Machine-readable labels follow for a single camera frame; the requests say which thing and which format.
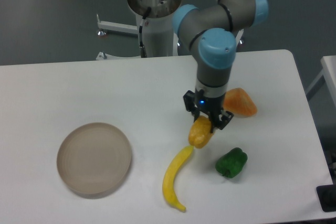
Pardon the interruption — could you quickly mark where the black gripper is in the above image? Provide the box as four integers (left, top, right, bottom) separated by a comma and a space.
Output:
183, 89, 234, 133

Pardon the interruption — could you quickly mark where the yellow bell pepper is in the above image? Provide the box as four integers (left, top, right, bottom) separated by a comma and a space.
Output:
188, 115, 213, 149

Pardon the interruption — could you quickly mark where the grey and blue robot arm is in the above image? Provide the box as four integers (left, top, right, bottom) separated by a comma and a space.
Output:
127, 0, 269, 130

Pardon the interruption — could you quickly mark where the green bell pepper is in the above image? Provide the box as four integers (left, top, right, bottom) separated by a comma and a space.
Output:
215, 147, 248, 178

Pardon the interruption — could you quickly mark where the round beige plate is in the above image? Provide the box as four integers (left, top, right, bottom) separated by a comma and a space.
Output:
56, 122, 132, 199

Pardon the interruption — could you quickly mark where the orange triangular bread piece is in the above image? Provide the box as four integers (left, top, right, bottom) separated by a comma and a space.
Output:
223, 88, 258, 117

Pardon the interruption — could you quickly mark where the yellow banana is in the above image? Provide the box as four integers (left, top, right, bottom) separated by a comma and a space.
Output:
162, 145, 194, 212

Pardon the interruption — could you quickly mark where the white side table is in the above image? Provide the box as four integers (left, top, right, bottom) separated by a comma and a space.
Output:
305, 55, 335, 104

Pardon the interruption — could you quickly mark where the black device at table edge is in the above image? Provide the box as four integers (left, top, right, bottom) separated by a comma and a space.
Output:
316, 185, 335, 212

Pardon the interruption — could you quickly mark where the black cable on pedestal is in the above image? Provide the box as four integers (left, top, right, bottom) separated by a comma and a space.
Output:
138, 6, 152, 58

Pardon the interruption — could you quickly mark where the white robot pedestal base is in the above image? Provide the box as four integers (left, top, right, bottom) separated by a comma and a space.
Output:
95, 0, 247, 61

